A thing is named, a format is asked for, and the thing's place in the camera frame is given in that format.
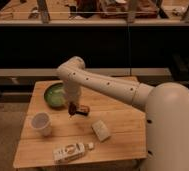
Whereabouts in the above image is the long wooden bench shelf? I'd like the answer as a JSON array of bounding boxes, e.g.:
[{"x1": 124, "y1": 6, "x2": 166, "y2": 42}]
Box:
[{"x1": 0, "y1": 68, "x2": 173, "y2": 85}]

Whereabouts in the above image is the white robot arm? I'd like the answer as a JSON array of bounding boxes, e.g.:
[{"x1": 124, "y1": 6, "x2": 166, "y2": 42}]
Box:
[{"x1": 57, "y1": 56, "x2": 189, "y2": 171}]

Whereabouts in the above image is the wooden table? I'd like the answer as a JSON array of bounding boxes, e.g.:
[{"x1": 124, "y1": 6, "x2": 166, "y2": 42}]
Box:
[{"x1": 13, "y1": 81, "x2": 146, "y2": 169}]

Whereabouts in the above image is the green ceramic bowl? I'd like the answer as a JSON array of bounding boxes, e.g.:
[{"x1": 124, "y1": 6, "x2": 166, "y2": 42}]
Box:
[{"x1": 44, "y1": 83, "x2": 65, "y2": 108}]

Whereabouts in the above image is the white carton box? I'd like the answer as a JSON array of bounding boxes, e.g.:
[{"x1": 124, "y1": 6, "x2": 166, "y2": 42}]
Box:
[{"x1": 53, "y1": 143, "x2": 85, "y2": 163}]

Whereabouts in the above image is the white plastic cup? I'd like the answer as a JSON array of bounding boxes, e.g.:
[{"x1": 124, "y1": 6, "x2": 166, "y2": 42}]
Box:
[{"x1": 31, "y1": 112, "x2": 52, "y2": 136}]

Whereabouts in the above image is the small white cube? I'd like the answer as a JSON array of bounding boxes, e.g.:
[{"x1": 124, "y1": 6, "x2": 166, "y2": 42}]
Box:
[{"x1": 87, "y1": 142, "x2": 94, "y2": 150}]

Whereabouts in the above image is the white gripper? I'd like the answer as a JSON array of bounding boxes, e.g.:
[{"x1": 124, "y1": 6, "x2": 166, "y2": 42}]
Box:
[{"x1": 64, "y1": 82, "x2": 81, "y2": 106}]

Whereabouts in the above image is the brown snack bar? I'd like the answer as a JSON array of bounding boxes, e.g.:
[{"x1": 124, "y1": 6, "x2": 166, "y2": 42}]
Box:
[{"x1": 76, "y1": 105, "x2": 90, "y2": 116}]

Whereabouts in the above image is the brown tray on counter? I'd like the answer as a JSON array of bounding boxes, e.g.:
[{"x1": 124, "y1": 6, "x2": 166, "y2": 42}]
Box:
[{"x1": 99, "y1": 0, "x2": 159, "y2": 18}]

